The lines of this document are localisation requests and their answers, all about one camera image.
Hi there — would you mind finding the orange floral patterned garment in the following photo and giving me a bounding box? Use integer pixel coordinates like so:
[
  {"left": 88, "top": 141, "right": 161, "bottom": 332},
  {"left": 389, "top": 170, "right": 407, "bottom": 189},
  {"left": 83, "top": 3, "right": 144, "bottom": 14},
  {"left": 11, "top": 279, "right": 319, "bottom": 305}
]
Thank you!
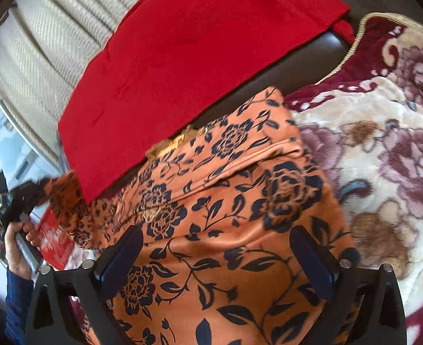
[{"left": 45, "top": 88, "right": 352, "bottom": 344}]

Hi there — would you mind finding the dark blue sleeve forearm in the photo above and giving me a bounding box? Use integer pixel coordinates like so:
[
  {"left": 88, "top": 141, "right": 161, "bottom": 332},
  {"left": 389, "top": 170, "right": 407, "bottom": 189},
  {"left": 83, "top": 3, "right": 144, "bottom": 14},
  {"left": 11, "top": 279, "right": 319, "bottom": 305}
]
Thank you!
[{"left": 5, "top": 269, "right": 34, "bottom": 345}]

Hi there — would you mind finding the person's left hand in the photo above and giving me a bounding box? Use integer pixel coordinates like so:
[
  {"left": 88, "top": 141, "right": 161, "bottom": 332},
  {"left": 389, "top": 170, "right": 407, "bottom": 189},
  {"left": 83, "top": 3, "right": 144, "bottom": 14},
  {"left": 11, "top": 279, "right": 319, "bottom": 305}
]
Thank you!
[{"left": 4, "top": 221, "right": 41, "bottom": 280}]

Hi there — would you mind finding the white framed window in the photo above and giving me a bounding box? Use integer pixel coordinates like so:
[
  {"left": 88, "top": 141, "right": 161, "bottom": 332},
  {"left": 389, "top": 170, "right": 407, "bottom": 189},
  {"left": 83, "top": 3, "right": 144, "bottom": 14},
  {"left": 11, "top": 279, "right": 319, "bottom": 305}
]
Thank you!
[{"left": 0, "top": 107, "right": 61, "bottom": 188}]

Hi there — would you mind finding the red snack bag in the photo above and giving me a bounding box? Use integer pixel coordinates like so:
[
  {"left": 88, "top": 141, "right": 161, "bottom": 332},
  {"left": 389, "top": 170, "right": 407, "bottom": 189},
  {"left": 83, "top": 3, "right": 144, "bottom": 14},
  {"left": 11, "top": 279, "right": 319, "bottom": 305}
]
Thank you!
[{"left": 38, "top": 207, "right": 75, "bottom": 270}]

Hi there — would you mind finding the cream patterned curtain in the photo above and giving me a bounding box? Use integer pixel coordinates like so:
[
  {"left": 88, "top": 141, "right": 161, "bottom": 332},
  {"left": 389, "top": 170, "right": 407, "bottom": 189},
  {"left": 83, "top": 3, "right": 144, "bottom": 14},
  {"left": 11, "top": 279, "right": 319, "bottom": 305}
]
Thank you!
[{"left": 0, "top": 0, "right": 138, "bottom": 164}]

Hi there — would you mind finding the floral plush blanket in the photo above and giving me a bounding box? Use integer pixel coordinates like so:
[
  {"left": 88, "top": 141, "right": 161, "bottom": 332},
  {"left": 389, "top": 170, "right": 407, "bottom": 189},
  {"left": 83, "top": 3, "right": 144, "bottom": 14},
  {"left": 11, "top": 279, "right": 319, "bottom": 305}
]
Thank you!
[{"left": 285, "top": 13, "right": 423, "bottom": 344}]

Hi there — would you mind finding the red cloth on sofa back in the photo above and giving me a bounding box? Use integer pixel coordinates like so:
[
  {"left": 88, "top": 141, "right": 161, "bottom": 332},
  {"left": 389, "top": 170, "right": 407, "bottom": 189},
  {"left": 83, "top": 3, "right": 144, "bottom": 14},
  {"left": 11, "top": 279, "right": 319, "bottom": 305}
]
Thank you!
[{"left": 58, "top": 0, "right": 350, "bottom": 201}]

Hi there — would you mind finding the dark brown leather sofa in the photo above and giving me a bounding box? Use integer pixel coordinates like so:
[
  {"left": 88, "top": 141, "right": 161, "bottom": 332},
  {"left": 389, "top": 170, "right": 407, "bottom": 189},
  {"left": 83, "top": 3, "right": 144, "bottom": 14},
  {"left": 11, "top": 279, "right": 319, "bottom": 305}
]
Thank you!
[{"left": 191, "top": 0, "right": 423, "bottom": 129}]

